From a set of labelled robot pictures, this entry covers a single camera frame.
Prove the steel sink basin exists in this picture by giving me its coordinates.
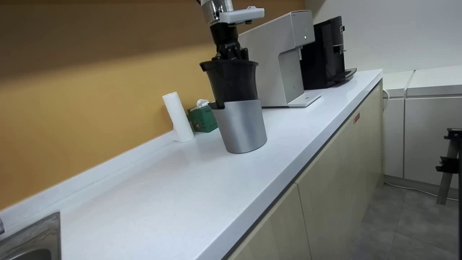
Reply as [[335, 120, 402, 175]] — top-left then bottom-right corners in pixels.
[[0, 211, 64, 260]]

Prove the black knock box container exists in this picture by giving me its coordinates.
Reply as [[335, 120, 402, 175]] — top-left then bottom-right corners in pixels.
[[198, 56, 263, 110]]

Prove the black coffee machine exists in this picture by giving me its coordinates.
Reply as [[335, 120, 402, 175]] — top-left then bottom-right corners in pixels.
[[299, 14, 360, 91]]

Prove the black tripod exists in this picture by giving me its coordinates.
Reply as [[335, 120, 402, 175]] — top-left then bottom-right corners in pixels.
[[435, 126, 462, 207]]

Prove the white floor cabinet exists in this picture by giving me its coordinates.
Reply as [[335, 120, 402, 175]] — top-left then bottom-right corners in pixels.
[[381, 64, 462, 191]]

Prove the grey metal bin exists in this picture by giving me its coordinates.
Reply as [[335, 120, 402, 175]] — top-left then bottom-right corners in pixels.
[[210, 97, 269, 156]]

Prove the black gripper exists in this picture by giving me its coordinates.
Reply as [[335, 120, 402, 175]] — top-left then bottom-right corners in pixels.
[[210, 22, 251, 61]]

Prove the white coffee machine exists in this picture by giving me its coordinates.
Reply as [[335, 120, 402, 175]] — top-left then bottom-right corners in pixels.
[[238, 9, 324, 110]]

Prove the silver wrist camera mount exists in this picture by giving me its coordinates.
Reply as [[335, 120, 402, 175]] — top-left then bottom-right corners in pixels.
[[218, 6, 267, 26]]

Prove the beige cabinet door red label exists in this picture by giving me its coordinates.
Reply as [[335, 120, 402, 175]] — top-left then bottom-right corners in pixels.
[[295, 79, 386, 260]]

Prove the green tissue box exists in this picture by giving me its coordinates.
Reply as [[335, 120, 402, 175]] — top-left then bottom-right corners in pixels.
[[186, 98, 220, 134]]

